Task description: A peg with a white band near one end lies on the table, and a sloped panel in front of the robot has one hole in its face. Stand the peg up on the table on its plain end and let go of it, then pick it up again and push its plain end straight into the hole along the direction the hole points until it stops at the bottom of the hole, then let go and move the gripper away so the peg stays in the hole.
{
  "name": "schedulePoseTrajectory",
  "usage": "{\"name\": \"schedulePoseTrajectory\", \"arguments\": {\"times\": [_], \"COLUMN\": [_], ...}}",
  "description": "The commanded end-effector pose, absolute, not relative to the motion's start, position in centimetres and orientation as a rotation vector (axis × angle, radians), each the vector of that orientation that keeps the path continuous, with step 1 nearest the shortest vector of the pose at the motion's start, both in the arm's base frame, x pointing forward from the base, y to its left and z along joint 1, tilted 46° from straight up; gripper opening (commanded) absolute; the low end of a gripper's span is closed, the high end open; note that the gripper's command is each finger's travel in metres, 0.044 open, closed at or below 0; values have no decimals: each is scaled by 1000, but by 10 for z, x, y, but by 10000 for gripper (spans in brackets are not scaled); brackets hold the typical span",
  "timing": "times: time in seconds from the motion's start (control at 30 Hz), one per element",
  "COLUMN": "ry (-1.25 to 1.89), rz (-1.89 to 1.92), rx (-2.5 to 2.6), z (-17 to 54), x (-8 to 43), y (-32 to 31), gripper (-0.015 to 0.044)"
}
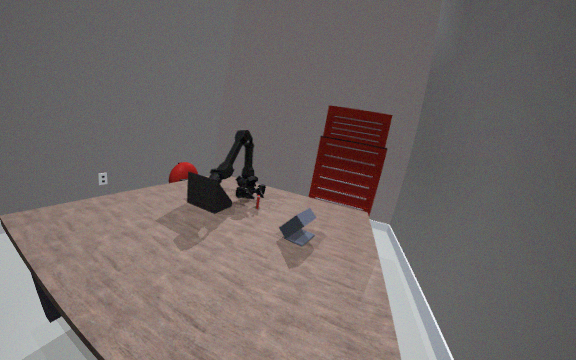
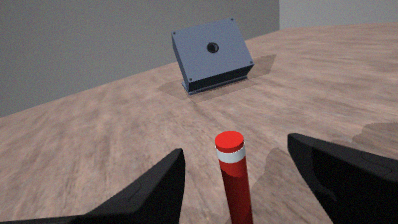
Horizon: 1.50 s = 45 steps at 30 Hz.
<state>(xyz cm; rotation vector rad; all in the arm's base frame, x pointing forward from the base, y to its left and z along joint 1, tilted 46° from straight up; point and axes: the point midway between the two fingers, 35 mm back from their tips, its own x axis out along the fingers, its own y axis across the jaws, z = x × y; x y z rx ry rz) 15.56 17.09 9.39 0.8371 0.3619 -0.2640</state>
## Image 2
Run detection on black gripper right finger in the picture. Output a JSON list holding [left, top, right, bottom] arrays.
[[287, 133, 398, 224]]

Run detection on red peg with white band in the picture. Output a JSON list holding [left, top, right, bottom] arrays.
[[215, 131, 253, 224]]

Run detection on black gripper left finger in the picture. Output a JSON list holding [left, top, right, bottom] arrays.
[[0, 148, 185, 224]]

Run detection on dark grey sloped panel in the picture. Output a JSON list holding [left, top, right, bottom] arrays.
[[171, 17, 255, 95]]

